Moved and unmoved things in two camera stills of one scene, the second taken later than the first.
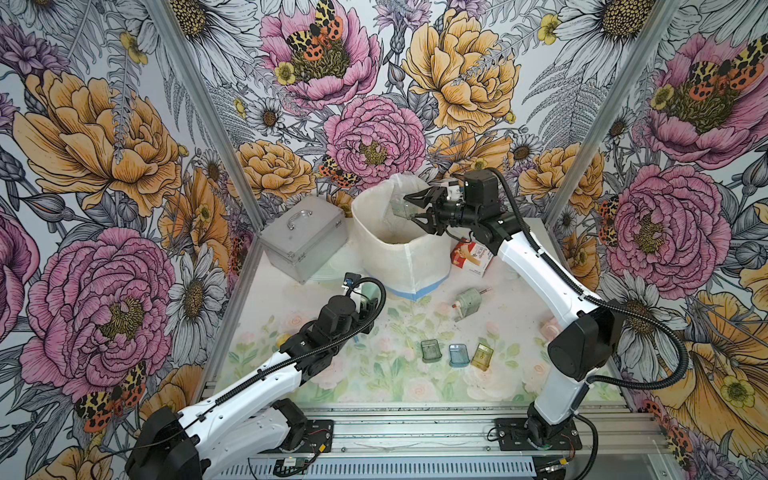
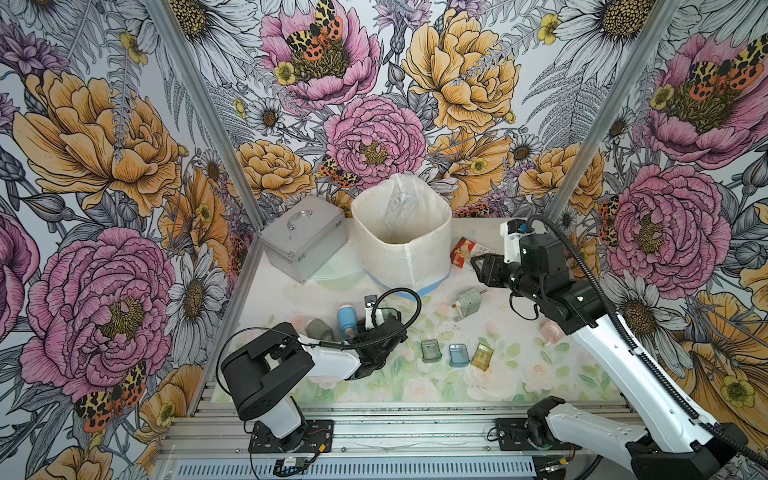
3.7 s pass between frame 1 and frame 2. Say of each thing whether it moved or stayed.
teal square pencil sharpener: moved
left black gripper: moved
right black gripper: moved
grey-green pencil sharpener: stayed
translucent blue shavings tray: stayed
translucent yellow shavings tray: stayed
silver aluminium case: stayed
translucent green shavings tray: stayed
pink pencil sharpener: stayed
